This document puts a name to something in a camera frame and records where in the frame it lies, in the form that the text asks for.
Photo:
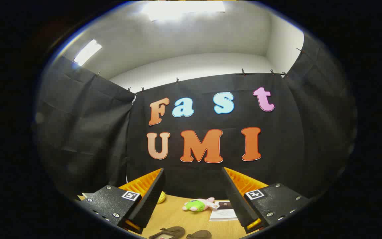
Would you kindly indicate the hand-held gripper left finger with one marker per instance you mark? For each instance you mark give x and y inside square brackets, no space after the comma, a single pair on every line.
[151,199]

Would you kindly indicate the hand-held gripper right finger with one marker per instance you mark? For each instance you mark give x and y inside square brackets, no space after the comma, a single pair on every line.
[235,199]

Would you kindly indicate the brown fuzzy shoe with bow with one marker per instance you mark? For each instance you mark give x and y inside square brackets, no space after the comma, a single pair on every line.
[200,235]
[172,230]

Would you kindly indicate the white open book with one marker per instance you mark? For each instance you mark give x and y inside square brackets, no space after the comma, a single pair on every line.
[222,215]

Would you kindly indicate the yellow knitted plush ball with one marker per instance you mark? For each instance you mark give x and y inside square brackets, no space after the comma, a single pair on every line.
[161,198]

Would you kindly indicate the black backdrop cloth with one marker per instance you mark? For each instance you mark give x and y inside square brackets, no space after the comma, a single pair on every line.
[204,179]

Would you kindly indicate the green and pink plush toy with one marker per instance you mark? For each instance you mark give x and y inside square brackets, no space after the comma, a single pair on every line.
[196,205]

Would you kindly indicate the narrow ceiling light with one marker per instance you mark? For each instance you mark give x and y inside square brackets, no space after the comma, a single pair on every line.
[87,52]

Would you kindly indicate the large ceiling light panel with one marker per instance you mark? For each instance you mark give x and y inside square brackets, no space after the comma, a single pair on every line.
[184,8]

